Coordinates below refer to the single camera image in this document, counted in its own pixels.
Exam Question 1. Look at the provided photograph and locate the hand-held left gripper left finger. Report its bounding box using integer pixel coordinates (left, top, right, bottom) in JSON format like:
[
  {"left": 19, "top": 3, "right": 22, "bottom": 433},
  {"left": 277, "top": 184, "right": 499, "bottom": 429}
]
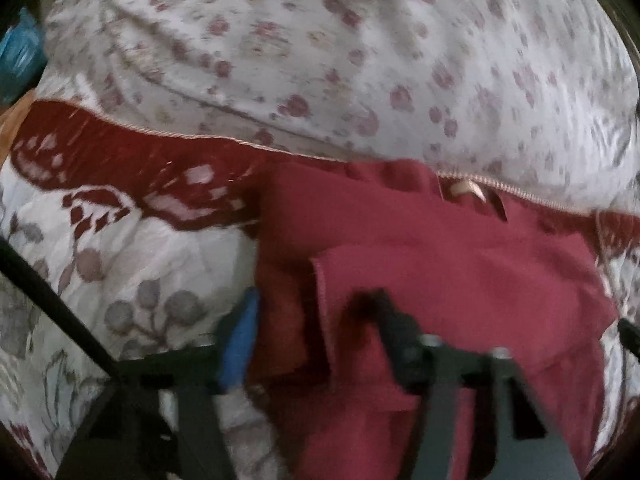
[{"left": 54, "top": 287, "right": 262, "bottom": 480}]

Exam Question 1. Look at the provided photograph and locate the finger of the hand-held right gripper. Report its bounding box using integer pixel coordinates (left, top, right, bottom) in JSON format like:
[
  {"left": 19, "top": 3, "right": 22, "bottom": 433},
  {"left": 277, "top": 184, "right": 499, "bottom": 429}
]
[{"left": 617, "top": 319, "right": 640, "bottom": 357}]

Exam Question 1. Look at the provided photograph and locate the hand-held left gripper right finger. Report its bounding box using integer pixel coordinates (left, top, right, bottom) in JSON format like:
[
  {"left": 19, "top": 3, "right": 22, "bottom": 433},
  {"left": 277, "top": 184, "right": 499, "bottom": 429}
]
[{"left": 350, "top": 287, "right": 583, "bottom": 480}]

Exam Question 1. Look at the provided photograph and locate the dark red sweatshirt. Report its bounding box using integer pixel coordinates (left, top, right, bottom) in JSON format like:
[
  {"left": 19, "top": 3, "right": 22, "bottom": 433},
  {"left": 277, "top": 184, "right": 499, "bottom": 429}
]
[{"left": 255, "top": 159, "right": 621, "bottom": 480}]

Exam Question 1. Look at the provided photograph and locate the red and white floral blanket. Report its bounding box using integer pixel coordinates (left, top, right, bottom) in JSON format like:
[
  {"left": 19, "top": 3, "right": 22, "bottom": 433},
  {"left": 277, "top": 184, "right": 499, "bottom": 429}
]
[{"left": 0, "top": 99, "right": 640, "bottom": 480}]

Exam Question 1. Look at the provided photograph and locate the white floral pillow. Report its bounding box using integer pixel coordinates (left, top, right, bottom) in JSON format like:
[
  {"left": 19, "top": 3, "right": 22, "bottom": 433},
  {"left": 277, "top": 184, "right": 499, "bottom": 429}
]
[{"left": 42, "top": 0, "right": 640, "bottom": 211}]

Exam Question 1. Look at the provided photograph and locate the orange cloth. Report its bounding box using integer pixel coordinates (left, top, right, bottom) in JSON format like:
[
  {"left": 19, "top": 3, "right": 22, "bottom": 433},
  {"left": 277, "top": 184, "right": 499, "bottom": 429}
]
[{"left": 0, "top": 92, "right": 36, "bottom": 163}]

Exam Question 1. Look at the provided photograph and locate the blue plastic bag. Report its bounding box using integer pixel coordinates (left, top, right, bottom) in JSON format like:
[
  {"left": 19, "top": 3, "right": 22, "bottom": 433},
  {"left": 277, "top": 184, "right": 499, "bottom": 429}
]
[{"left": 0, "top": 7, "right": 43, "bottom": 103}]

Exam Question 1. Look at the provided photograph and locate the black cable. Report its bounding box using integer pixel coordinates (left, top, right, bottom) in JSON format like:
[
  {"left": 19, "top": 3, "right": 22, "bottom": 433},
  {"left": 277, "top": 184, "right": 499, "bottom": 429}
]
[{"left": 0, "top": 237, "right": 121, "bottom": 378}]

